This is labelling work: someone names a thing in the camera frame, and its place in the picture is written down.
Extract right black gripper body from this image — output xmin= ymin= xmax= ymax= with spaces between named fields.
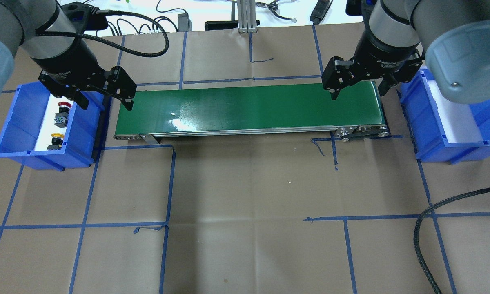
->
xmin=353 ymin=35 xmax=423 ymax=84

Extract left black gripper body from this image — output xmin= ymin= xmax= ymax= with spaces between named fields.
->
xmin=38 ymin=38 xmax=106 ymax=98

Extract red push button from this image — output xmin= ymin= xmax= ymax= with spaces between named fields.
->
xmin=54 ymin=102 xmax=72 ymax=128

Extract yellow push button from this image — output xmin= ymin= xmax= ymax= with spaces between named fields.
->
xmin=47 ymin=133 xmax=65 ymax=151

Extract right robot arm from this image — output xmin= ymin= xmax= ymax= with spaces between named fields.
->
xmin=321 ymin=0 xmax=490 ymax=104

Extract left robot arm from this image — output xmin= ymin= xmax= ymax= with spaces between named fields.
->
xmin=0 ymin=0 xmax=136 ymax=111

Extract green conveyor belt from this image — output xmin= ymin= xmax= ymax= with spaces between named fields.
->
xmin=113 ymin=82 xmax=389 ymax=140

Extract left blue plastic bin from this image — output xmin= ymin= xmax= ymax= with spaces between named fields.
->
xmin=0 ymin=82 xmax=104 ymax=171

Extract blue plastic bin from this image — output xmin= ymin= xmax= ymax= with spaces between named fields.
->
xmin=400 ymin=68 xmax=490 ymax=164
xmin=0 ymin=82 xmax=104 ymax=171

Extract right blue plastic bin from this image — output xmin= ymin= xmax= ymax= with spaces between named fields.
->
xmin=400 ymin=68 xmax=490 ymax=164

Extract black power adapter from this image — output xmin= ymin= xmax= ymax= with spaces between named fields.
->
xmin=177 ymin=13 xmax=192 ymax=32

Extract aluminium frame post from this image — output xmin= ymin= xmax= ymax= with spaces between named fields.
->
xmin=237 ymin=0 xmax=258 ymax=33

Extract black braided cable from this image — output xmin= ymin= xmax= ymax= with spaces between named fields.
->
xmin=413 ymin=185 xmax=490 ymax=294

